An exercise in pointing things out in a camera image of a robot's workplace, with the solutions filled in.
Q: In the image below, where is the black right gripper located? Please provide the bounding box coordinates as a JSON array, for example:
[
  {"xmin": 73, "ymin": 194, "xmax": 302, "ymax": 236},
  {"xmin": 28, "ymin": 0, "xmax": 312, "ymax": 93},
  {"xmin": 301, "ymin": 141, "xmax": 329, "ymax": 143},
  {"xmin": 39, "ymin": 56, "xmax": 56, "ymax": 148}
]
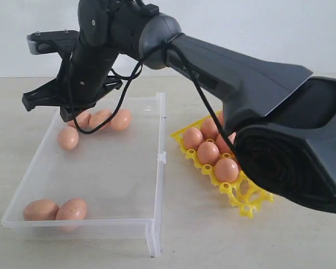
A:
[{"xmin": 22, "ymin": 64, "xmax": 122, "ymax": 123}]

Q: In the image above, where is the brown egg second row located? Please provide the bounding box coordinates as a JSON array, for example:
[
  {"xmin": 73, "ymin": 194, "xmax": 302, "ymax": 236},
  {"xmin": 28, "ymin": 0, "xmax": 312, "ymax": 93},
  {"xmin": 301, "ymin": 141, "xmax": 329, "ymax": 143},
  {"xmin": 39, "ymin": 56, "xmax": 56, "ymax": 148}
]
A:
[
  {"xmin": 57, "ymin": 126, "xmax": 79, "ymax": 150},
  {"xmin": 216, "ymin": 132, "xmax": 236, "ymax": 154}
]

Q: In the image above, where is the brown egg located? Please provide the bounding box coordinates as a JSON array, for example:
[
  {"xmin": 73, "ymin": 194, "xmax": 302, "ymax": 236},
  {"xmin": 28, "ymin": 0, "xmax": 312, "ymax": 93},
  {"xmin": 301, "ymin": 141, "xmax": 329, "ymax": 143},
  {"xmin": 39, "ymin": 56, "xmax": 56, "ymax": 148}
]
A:
[
  {"xmin": 110, "ymin": 109, "xmax": 132, "ymax": 131},
  {"xmin": 182, "ymin": 127, "xmax": 203, "ymax": 150},
  {"xmin": 88, "ymin": 109, "xmax": 112, "ymax": 129},
  {"xmin": 66, "ymin": 111, "xmax": 92, "ymax": 128},
  {"xmin": 22, "ymin": 199, "xmax": 59, "ymax": 221},
  {"xmin": 200, "ymin": 118, "xmax": 219, "ymax": 140},
  {"xmin": 55, "ymin": 198, "xmax": 87, "ymax": 221}
]

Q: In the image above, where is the brown egg fifth row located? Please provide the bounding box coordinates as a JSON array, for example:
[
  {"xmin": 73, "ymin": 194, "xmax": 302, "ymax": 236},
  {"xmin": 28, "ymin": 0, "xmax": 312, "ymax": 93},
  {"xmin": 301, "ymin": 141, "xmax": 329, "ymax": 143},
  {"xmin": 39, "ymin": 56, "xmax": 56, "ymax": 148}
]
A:
[{"xmin": 197, "ymin": 141, "xmax": 220, "ymax": 166}]

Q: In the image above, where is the brown egg fourth row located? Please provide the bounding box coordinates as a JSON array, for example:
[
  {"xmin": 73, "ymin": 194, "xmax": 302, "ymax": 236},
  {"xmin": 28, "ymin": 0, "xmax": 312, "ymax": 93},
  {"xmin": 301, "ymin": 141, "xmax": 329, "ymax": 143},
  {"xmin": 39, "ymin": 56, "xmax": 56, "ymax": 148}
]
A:
[{"xmin": 214, "ymin": 158, "xmax": 239, "ymax": 183}]

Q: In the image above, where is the clear plastic tray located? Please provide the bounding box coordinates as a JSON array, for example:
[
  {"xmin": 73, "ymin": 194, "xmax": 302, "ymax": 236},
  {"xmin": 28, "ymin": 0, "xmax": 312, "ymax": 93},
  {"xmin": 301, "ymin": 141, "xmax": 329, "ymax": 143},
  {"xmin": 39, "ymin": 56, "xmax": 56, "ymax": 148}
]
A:
[{"xmin": 2, "ymin": 93, "xmax": 166, "ymax": 257}]

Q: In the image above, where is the yellow plastic egg tray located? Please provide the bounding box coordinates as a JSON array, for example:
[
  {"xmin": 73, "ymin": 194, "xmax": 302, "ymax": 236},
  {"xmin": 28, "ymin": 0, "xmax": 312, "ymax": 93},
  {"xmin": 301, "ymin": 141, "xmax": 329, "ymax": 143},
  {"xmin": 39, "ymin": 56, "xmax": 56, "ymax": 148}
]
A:
[{"xmin": 171, "ymin": 115, "xmax": 274, "ymax": 218}]

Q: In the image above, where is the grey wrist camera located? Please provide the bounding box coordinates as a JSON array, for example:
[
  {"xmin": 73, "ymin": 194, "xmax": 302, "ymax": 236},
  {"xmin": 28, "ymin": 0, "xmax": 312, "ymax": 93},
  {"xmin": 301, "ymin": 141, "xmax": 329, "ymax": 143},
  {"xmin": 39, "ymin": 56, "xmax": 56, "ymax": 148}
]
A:
[{"xmin": 26, "ymin": 30, "xmax": 79, "ymax": 57}]

